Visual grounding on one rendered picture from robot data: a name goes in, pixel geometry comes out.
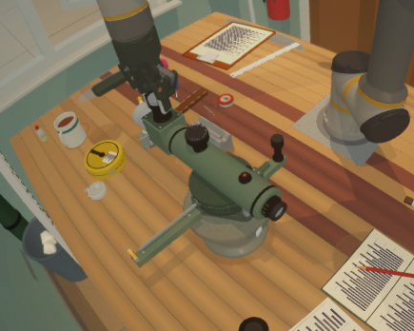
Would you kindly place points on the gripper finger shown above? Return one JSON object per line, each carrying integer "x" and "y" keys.
{"x": 162, "y": 91}
{"x": 137, "y": 84}

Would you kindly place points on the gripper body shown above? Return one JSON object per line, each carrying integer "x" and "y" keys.
{"x": 137, "y": 51}

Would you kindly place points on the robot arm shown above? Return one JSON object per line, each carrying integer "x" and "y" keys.
{"x": 386, "y": 46}

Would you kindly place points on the black micrometer drum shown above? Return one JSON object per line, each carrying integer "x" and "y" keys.
{"x": 161, "y": 115}

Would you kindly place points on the dark green sunshade tube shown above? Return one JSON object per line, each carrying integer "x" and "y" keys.
{"x": 106, "y": 84}

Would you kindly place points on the black focus knob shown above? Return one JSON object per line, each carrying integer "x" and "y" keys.
{"x": 197, "y": 137}

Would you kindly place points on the green level body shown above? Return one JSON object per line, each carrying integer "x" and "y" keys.
{"x": 220, "y": 168}

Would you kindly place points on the red round button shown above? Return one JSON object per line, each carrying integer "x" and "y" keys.
{"x": 244, "y": 177}

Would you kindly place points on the black tangent knob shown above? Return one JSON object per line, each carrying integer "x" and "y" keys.
{"x": 277, "y": 146}

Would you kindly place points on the white levelling staff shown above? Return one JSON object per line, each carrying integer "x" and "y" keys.
{"x": 23, "y": 191}

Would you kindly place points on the grey level base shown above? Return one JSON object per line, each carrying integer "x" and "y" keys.
{"x": 227, "y": 235}

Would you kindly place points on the brown wooden bar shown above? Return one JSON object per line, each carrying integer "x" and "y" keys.
{"x": 191, "y": 100}

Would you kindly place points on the thin grey pin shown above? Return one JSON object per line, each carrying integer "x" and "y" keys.
{"x": 209, "y": 110}

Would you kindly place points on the small grey block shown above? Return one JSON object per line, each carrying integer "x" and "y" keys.
{"x": 145, "y": 140}

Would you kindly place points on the red and white tape roll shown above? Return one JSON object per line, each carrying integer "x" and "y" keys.
{"x": 226, "y": 100}

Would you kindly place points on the orange clipboard with paper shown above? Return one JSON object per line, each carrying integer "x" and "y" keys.
{"x": 229, "y": 44}

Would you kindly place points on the yellow round tape measure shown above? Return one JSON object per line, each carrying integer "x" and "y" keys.
{"x": 104, "y": 159}

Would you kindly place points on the white mug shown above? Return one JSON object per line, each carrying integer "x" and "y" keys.
{"x": 70, "y": 132}

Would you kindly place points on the white ruler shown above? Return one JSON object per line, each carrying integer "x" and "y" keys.
{"x": 265, "y": 60}

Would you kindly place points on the small white bottle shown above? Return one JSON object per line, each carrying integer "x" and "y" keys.
{"x": 41, "y": 134}

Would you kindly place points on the window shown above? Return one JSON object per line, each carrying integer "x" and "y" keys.
{"x": 27, "y": 29}

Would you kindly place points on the black eyepiece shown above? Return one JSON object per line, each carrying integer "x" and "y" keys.
{"x": 277, "y": 209}

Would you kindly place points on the white crumpled paper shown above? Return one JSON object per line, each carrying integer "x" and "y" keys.
{"x": 47, "y": 242}

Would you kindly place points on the grey waste bin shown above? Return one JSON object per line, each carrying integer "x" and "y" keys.
{"x": 60, "y": 263}

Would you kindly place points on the grey sheet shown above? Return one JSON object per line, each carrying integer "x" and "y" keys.
{"x": 351, "y": 149}

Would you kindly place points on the black round cap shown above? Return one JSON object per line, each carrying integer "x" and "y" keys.
{"x": 253, "y": 324}

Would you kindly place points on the white printed paper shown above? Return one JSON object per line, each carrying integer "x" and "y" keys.
{"x": 327, "y": 316}

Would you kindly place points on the open book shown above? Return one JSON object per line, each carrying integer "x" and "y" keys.
{"x": 379, "y": 277}

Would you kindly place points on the red pencil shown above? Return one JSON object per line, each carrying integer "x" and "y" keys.
{"x": 392, "y": 272}

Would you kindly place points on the grey metal bracket block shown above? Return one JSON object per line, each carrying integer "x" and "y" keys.
{"x": 218, "y": 136}

